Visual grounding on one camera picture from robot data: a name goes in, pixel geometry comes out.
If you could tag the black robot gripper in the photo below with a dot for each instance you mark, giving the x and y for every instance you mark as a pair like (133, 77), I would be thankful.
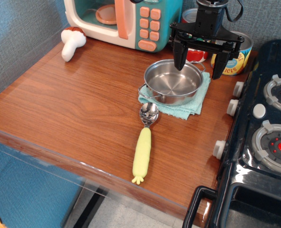
(208, 34)

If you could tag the spoon with yellow-green handle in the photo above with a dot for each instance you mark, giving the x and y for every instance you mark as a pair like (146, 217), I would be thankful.
(148, 114)

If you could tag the white plush mushroom brown cap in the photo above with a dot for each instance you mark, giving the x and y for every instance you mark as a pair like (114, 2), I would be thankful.
(72, 38)

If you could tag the pineapple slices can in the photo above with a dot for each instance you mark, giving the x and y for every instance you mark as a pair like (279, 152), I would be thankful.
(237, 65)

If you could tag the tomato sauce can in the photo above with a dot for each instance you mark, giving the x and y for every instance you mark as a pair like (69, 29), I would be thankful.
(189, 16)

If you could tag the stainless steel pan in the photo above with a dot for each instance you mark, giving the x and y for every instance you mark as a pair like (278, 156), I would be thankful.
(167, 85)

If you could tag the teal toy microwave oven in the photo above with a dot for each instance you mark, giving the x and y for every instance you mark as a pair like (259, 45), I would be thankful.
(138, 24)

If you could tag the light teal folded cloth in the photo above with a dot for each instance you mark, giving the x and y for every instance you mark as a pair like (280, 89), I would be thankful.
(183, 111)

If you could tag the dark blue toy stove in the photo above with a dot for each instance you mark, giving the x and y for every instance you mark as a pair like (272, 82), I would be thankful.
(248, 193)

